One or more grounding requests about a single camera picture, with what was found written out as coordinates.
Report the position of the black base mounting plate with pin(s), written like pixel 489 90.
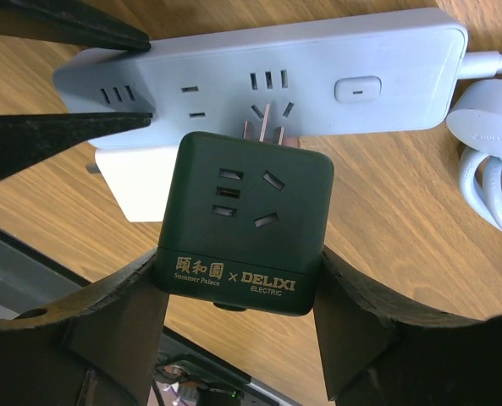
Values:
pixel 30 280

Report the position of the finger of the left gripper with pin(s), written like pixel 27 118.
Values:
pixel 69 22
pixel 26 140

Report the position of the pink cube adapter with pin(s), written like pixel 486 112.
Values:
pixel 291 142

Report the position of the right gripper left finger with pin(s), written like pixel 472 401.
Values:
pixel 97 346

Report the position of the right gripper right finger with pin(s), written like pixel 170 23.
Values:
pixel 379 347

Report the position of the blue power strip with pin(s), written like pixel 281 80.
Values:
pixel 385 72

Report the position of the white cube adapter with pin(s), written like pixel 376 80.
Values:
pixel 139 179

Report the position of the dark green cube socket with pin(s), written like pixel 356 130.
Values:
pixel 245 223

